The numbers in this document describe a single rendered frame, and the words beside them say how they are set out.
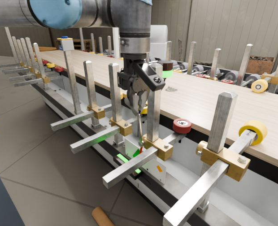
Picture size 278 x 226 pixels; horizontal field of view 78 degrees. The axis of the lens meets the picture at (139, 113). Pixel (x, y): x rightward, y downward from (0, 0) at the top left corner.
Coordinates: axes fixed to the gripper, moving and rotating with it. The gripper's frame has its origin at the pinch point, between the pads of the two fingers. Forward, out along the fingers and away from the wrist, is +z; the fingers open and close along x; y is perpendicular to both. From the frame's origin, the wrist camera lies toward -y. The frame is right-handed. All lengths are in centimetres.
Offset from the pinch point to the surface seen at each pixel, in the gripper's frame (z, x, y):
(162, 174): 26.9, -5.1, -9.2
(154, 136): 12.5, -7.1, -2.1
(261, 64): 57, -456, 64
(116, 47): 2, -104, 155
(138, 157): 15.7, 3.7, -4.1
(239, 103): 12, -65, -14
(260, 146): 11.2, -29.9, -33.2
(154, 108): -0.3, -6.3, -1.9
